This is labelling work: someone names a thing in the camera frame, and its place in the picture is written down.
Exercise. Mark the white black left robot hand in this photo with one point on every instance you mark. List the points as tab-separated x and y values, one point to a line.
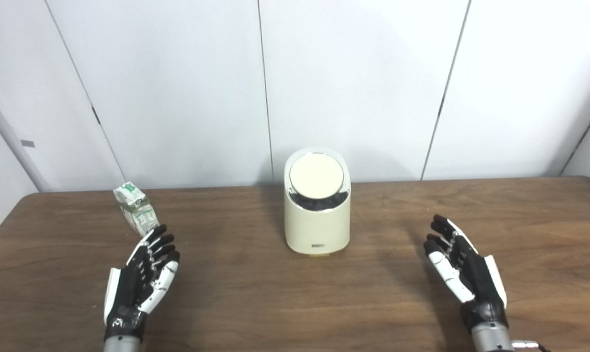
128	288

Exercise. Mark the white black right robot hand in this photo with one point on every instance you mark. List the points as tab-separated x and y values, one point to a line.
481	278

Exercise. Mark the green white milk carton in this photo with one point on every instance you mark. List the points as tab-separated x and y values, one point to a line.
137	209

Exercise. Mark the cream-colored round bin lid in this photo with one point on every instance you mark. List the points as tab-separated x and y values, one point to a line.
316	176

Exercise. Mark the small grey wall sticker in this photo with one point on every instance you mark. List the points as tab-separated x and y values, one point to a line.
27	143

